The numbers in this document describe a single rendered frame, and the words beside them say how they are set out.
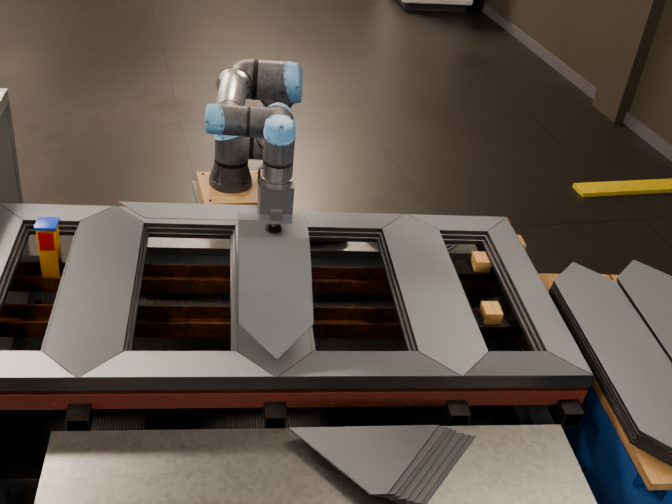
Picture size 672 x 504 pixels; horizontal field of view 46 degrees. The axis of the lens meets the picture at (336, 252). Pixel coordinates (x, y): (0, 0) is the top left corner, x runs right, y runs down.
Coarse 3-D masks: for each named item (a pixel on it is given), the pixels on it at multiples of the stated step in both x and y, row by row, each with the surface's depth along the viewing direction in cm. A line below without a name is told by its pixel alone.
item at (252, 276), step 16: (240, 272) 193; (256, 272) 194; (272, 272) 194; (288, 272) 195; (304, 272) 196; (240, 288) 191; (256, 288) 191; (272, 288) 192; (288, 288) 193; (304, 288) 193
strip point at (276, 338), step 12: (240, 324) 187; (252, 324) 187; (264, 324) 188; (276, 324) 188; (288, 324) 188; (300, 324) 189; (312, 324) 189; (252, 336) 186; (264, 336) 186; (276, 336) 187; (288, 336) 187; (300, 336) 188; (264, 348) 185; (276, 348) 185; (288, 348) 186
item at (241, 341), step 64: (384, 256) 234; (128, 320) 195; (0, 384) 175; (64, 384) 177; (128, 384) 179; (192, 384) 181; (256, 384) 184; (320, 384) 186; (384, 384) 188; (448, 384) 191; (512, 384) 193; (576, 384) 196
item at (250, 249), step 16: (240, 240) 199; (256, 240) 199; (272, 240) 200; (288, 240) 201; (304, 240) 201; (240, 256) 196; (256, 256) 196; (272, 256) 197; (288, 256) 198; (304, 256) 198
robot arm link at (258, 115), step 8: (272, 104) 200; (280, 104) 199; (256, 112) 194; (264, 112) 195; (272, 112) 195; (280, 112) 195; (288, 112) 197; (256, 120) 194; (264, 120) 194; (256, 128) 195; (256, 136) 197
